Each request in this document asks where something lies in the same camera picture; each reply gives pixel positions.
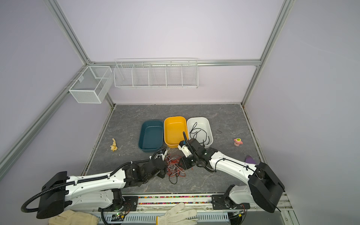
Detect pink toy figure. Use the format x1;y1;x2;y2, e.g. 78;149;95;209
234;138;243;146

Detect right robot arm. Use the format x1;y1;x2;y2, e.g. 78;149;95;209
178;138;285;213

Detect white plastic bin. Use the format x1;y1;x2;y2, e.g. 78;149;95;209
187;117;214;149

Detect black cable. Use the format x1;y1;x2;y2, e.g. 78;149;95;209
189;120;212;147

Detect left work glove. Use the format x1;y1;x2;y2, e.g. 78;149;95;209
48;210;99;225

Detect white wire shelf basket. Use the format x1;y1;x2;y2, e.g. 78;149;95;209
113;58;199;89

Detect right work glove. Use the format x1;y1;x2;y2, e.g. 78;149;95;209
156;202;198;225

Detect yellow plastic bin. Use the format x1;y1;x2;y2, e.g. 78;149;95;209
164;116;189;148

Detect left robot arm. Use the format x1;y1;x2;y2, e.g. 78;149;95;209
21;157;167;219

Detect work glove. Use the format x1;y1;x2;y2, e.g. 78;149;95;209
156;202;198;225
48;210;99;225

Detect red cables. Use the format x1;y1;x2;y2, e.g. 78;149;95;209
165;154;188;185

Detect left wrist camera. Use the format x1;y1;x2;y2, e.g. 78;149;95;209
155;149;168;161

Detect yellow toy figure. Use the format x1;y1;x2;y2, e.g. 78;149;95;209
110;138;118;152

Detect teal plastic bin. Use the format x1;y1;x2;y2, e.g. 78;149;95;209
138;120;164;152

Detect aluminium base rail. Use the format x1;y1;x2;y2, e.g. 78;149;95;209
95;192;293;223

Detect purple object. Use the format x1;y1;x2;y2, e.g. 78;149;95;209
245;155;257;165

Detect white mesh box basket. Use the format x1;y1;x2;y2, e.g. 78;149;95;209
69;66;114;104

